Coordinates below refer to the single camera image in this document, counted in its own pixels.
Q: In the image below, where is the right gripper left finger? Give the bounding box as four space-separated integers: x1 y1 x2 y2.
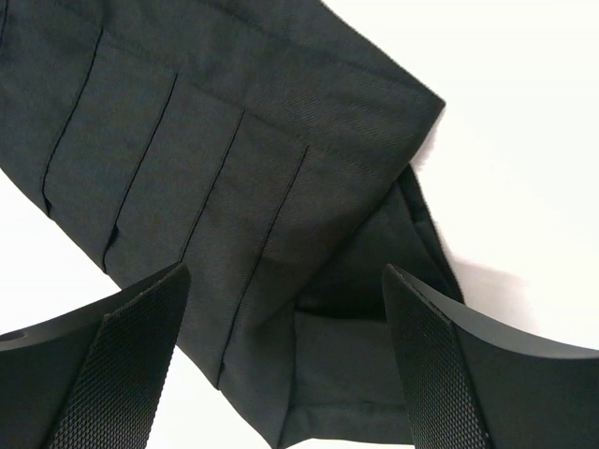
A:
1 263 190 449

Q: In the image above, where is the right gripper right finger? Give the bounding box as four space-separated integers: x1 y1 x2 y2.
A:
383 265 598 448

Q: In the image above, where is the black pleated skirt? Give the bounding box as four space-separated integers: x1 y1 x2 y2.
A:
1 1 461 448

